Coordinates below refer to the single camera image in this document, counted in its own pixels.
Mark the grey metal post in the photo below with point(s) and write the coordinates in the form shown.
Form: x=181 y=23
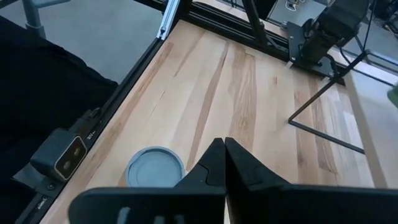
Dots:
x=32 y=15

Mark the black table-level camera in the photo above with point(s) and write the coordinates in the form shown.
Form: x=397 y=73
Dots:
x=62 y=154

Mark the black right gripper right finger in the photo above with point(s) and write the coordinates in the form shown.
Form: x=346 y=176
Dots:
x=245 y=177

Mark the wooden shelf black metal frame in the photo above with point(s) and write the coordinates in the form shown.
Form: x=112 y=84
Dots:
x=373 y=130

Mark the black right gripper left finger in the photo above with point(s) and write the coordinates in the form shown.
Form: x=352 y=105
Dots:
x=205 y=177

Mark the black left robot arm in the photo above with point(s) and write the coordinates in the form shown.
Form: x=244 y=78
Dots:
x=323 y=34

